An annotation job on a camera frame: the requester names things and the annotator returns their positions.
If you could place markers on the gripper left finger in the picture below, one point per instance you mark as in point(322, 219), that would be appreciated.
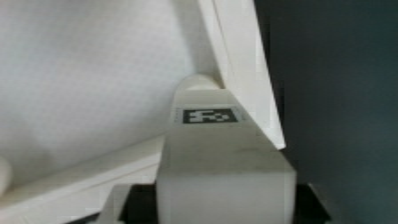
point(130, 207)

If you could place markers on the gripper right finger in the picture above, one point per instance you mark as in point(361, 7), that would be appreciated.
point(315, 207)

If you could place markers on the white desk top tray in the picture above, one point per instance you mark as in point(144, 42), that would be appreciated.
point(96, 55)

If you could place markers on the white desk leg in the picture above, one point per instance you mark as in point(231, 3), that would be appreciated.
point(226, 179)

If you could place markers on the white front fence rail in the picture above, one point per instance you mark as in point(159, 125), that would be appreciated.
point(68, 195)

